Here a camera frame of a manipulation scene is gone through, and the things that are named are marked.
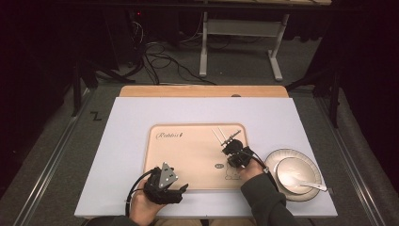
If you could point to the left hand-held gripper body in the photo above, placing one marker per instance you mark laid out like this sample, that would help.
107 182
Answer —
156 188

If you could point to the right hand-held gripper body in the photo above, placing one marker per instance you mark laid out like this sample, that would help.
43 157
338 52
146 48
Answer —
236 153

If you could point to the white chopstick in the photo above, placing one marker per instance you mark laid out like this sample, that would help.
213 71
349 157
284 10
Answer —
222 133
216 135

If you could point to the beige rabbit print tray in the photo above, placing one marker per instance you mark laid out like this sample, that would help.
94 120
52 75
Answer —
188 157

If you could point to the white ribbed plate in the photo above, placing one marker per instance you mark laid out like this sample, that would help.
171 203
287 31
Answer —
273 160

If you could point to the white bowl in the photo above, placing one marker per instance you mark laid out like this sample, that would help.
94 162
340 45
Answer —
293 174

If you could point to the white ceramic spoon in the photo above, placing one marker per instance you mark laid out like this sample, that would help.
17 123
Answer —
315 186

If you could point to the person's right hand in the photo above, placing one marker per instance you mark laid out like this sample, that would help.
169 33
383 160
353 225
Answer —
251 172

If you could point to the person's left hand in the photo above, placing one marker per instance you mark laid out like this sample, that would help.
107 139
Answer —
142 208

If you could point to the wooden table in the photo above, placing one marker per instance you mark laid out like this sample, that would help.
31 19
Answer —
188 91

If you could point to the black metal stand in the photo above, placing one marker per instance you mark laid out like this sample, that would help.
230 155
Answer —
335 100
76 88

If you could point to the metal floor rail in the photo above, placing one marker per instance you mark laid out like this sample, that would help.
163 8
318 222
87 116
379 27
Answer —
53 157
351 163

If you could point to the white metal desk frame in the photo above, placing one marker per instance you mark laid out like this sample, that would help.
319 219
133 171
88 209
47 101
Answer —
241 27

